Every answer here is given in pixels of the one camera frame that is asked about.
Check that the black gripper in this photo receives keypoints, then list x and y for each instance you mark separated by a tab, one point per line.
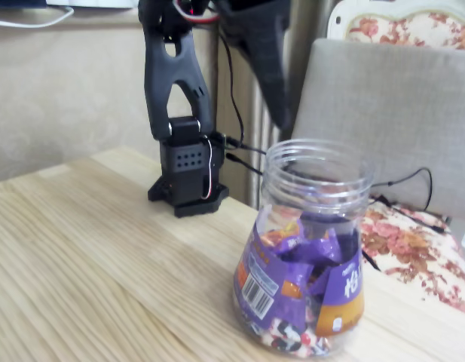
265	64

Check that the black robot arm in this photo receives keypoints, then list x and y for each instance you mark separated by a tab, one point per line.
179	75

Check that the clear plastic candy jar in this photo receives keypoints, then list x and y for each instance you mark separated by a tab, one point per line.
260	279

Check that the beige curtain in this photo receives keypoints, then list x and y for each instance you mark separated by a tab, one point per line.
251	113

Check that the grey chair back cushion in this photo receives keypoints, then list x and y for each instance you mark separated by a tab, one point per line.
405	113

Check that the white floral chair back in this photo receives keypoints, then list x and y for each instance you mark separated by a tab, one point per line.
405	26

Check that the white flat device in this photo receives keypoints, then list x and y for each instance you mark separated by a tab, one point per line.
85	2

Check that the floral seat cushion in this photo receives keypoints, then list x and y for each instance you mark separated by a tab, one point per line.
413	249

